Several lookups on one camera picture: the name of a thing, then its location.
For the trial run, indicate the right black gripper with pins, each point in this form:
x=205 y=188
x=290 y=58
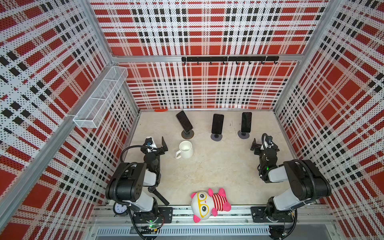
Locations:
x=258 y=147

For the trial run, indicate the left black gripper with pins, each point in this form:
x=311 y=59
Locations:
x=160 y=150

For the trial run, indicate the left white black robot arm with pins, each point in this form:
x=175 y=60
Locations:
x=127 y=183

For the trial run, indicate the white ceramic mug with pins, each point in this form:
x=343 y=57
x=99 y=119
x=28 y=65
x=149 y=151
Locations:
x=185 y=151

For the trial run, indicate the wooden base phone stand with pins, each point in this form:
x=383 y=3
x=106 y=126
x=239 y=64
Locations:
x=187 y=135

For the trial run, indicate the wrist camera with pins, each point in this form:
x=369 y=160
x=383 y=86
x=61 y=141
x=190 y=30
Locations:
x=269 y=140
x=149 y=142

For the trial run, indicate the pink white plush toy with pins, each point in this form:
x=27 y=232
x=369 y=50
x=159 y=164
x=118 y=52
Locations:
x=206 y=204

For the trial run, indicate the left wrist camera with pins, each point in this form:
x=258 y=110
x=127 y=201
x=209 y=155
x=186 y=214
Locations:
x=149 y=142

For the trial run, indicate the small analog clock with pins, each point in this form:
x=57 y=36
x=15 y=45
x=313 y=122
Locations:
x=120 y=210

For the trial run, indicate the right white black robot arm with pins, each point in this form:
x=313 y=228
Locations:
x=307 y=184

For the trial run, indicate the black smartphone green edge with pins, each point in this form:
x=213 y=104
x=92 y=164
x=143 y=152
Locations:
x=184 y=121

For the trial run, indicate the white wire mesh basket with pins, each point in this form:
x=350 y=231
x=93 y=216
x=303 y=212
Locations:
x=94 y=110

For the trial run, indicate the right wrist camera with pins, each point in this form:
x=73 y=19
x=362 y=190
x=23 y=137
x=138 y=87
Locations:
x=269 y=140

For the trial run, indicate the black wristwatch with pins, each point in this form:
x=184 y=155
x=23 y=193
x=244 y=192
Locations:
x=153 y=190

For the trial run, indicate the black wall hook rail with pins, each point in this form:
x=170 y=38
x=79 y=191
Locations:
x=261 y=59

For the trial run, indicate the grey phone stand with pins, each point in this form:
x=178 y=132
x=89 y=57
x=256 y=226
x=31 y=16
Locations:
x=243 y=135
x=216 y=137

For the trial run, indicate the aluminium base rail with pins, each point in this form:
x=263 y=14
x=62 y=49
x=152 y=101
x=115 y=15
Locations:
x=314 y=222

